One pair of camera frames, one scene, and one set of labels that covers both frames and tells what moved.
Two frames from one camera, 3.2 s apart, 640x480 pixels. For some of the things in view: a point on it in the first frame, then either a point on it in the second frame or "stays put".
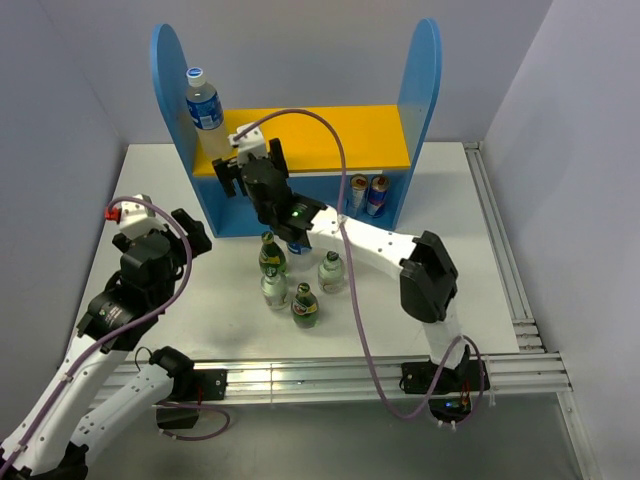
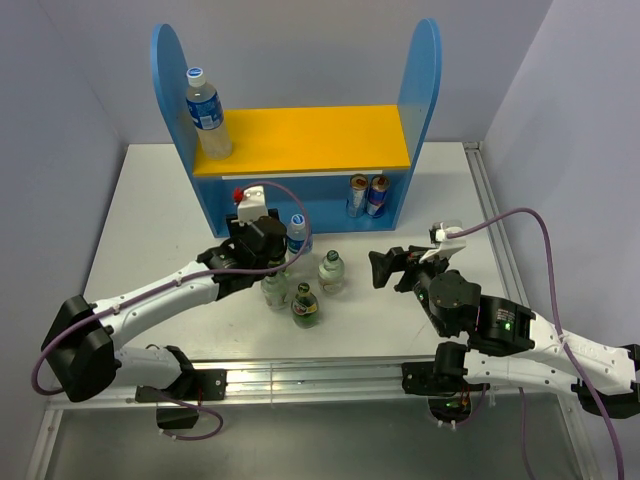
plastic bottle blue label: [205, 111] stays put
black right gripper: [226, 174] to [400, 259]
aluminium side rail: [500, 251] stays put
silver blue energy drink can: [356, 201] stays put
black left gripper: [194, 229] to [236, 231]
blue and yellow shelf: [360, 160] stays put
